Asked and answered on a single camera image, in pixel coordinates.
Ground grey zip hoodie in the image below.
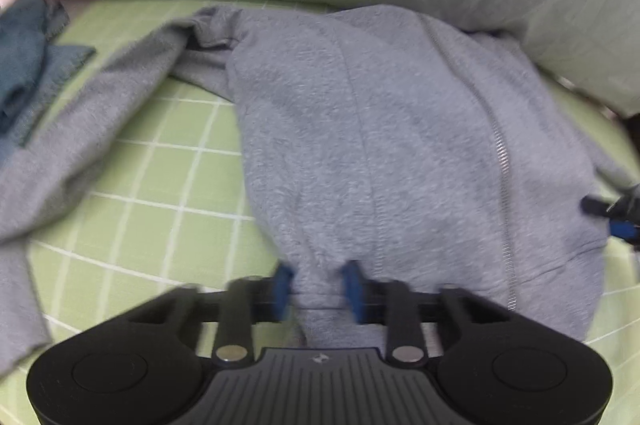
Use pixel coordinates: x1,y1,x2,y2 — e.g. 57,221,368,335
1,7,608,373

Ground blue denim jacket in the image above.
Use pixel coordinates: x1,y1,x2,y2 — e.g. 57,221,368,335
1,0,96,160

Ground green grid cutting mat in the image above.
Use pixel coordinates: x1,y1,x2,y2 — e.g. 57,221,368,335
28,0,639,424

